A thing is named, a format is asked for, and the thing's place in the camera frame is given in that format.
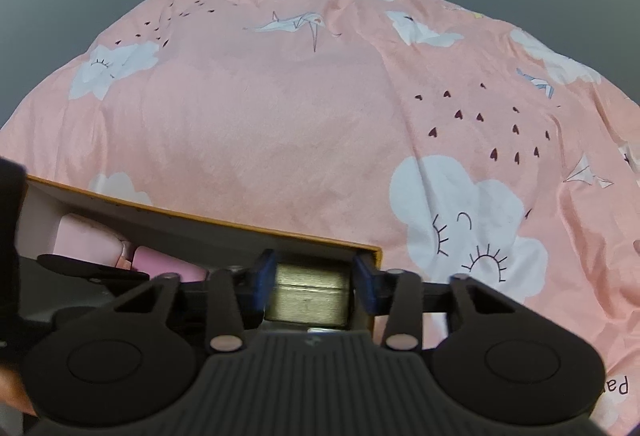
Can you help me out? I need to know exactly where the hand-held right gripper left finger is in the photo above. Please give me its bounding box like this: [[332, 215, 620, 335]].
[[114, 248, 279, 352]]

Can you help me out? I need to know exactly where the pink notebook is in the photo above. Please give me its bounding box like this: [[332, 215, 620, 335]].
[[131, 245, 210, 283]]

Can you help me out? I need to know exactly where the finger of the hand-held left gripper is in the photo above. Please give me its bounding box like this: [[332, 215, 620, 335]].
[[37, 253, 151, 283]]

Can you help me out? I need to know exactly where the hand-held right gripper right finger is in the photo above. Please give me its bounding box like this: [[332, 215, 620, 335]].
[[352, 253, 527, 351]]

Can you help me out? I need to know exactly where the person's left hand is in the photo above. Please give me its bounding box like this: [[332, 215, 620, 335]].
[[0, 363, 39, 418]]

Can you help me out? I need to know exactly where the pink cloth pouch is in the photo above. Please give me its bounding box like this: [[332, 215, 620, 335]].
[[54, 213, 135, 273]]

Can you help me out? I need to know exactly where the orange cardboard box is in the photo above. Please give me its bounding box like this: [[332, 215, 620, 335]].
[[17, 175, 385, 289]]

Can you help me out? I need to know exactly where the small gold box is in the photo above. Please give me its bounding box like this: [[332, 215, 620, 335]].
[[264, 263, 352, 330]]

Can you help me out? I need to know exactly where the pink printed blanket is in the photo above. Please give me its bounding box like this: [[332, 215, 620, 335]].
[[0, 0, 640, 432]]

